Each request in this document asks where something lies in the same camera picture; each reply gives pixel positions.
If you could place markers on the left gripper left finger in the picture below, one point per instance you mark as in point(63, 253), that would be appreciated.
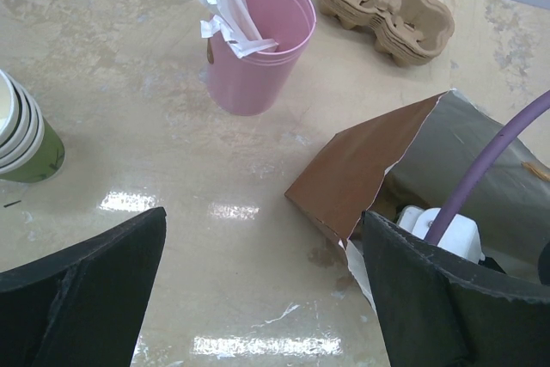
point(83, 305)

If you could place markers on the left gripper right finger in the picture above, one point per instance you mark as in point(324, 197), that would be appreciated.
point(437, 309)

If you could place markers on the brown paper bag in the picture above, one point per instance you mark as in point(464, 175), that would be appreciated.
point(427, 147)

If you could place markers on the stack of paper cups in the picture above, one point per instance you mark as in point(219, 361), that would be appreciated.
point(31, 151)

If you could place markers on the pink plastic tumbler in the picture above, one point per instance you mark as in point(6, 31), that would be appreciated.
point(250, 85)

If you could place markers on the white wrapped straws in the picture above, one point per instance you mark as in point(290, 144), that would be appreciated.
point(231, 19)

